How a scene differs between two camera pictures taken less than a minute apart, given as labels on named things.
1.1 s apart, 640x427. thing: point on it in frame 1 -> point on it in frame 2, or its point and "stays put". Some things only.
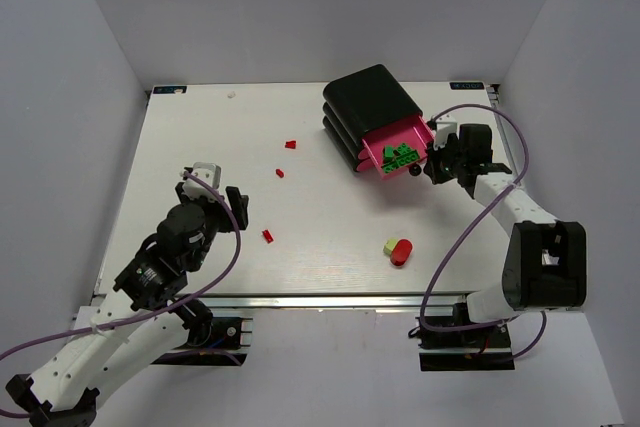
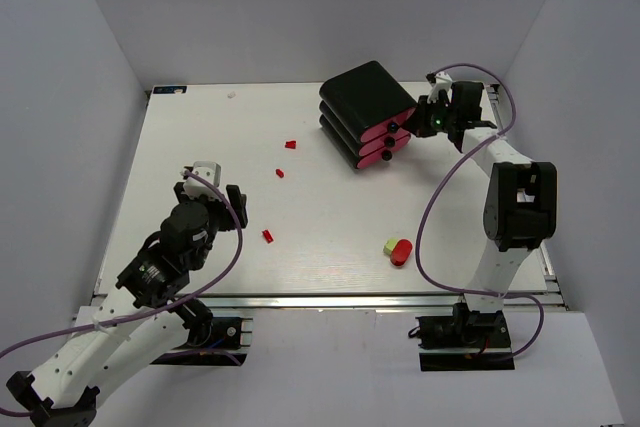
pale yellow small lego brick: (389, 246) stays put
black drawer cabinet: (359, 104) stays put
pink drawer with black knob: (415, 133) -> (387, 129)
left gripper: (220, 205) stays put
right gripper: (439, 165) -> (427, 117)
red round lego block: (400, 252) stays put
